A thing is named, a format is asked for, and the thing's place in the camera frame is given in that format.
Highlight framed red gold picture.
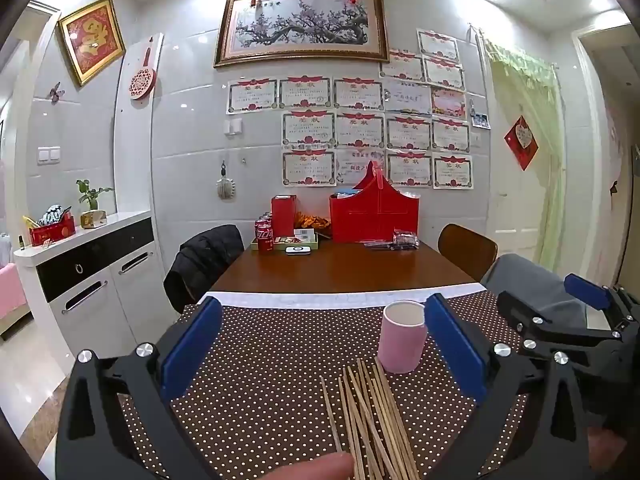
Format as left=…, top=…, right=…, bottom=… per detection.
left=57, top=0, right=127, bottom=87

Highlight white door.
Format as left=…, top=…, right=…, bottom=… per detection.
left=487, top=60, right=546, bottom=261

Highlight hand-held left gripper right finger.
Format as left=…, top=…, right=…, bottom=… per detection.
left=424, top=292, right=598, bottom=480

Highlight pile of wooden chopsticks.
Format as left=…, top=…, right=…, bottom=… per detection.
left=339, top=360, right=421, bottom=480

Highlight black jacket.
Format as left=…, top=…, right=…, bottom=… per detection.
left=164, top=224, right=246, bottom=313

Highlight clear plastic bag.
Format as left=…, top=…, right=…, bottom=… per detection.
left=364, top=230, right=420, bottom=251

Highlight green curtain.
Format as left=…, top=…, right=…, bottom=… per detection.
left=482, top=37, right=568, bottom=271

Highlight orange snack packets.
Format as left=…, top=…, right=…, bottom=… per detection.
left=292, top=212, right=332, bottom=233

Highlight pink cloth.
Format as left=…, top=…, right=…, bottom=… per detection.
left=0, top=262, right=28, bottom=318

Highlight single wooden chopstick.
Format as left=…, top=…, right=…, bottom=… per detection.
left=320, top=377, right=344, bottom=454

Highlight brown wooden chair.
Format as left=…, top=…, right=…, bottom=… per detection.
left=437, top=223, right=498, bottom=282

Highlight hanging silver ornament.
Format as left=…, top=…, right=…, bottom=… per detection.
left=216, top=160, right=235, bottom=202

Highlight wall of award certificates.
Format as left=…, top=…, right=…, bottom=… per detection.
left=226, top=27, right=475, bottom=191

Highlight red diamond door ornament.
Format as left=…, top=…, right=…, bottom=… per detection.
left=502, top=115, right=540, bottom=171

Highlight person's left hand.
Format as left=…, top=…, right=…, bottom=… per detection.
left=262, top=451, right=355, bottom=480

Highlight green tray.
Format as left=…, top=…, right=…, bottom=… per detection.
left=250, top=237, right=320, bottom=254

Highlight tall red box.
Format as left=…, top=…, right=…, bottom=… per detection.
left=271, top=194, right=298, bottom=237

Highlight framed plum blossom painting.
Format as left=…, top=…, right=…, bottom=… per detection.
left=213, top=0, right=390, bottom=68

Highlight small potted plant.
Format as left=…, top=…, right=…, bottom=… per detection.
left=76, top=179, right=115, bottom=229

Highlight brown polka dot tablecloth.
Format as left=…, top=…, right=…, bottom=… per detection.
left=117, top=292, right=531, bottom=480

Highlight red tray with items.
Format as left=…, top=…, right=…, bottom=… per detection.
left=27, top=212, right=77, bottom=247

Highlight red round fan ornament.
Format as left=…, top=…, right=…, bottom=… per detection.
left=130, top=45, right=157, bottom=101

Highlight white sideboard cabinet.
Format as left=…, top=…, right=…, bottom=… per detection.
left=12, top=210, right=171, bottom=376

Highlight black white patterned pouch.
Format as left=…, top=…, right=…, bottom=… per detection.
left=39, top=204, right=73, bottom=226

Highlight grey cloth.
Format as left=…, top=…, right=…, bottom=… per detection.
left=480, top=254, right=608, bottom=328

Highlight pink cup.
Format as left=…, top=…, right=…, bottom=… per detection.
left=377, top=300, right=427, bottom=375

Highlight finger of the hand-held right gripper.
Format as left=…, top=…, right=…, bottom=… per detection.
left=496, top=291, right=626, bottom=361
left=564, top=274, right=640, bottom=332

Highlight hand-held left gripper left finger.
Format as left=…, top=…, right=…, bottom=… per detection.
left=55, top=296, right=223, bottom=480

